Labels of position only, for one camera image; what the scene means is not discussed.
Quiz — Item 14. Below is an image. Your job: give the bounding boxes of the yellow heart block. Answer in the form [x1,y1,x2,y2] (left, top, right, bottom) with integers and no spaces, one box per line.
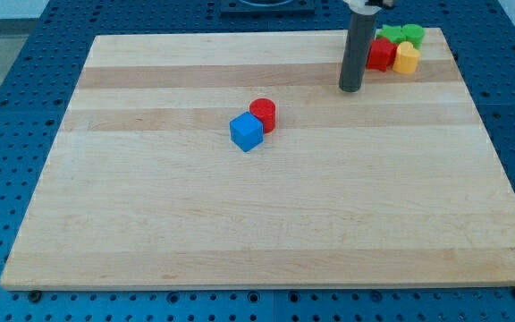
[393,41,421,74]

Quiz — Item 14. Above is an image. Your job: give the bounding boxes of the red star block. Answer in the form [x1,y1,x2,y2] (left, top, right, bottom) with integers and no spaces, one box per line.
[366,38,397,72]

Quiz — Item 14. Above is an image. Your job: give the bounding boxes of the green star block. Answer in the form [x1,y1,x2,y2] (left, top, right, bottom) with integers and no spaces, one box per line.
[376,25,407,44]

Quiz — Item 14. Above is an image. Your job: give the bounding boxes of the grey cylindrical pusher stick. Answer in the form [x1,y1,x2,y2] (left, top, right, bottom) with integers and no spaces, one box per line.
[339,12,377,92]

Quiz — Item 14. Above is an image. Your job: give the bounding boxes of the green cylinder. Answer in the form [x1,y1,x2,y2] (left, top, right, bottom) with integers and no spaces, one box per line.
[401,24,426,49]

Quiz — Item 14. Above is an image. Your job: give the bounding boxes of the red cylinder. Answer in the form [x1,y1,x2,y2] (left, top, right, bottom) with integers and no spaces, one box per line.
[249,97,276,134]

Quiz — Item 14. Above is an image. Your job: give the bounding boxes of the blue cube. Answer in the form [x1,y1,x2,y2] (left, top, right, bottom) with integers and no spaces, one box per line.
[229,112,264,152]

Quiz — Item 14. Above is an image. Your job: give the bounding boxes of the wooden board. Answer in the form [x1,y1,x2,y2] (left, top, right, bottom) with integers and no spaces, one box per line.
[0,28,515,291]

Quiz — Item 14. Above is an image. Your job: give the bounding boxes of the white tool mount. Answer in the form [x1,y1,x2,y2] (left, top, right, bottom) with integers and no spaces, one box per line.
[343,0,396,15]

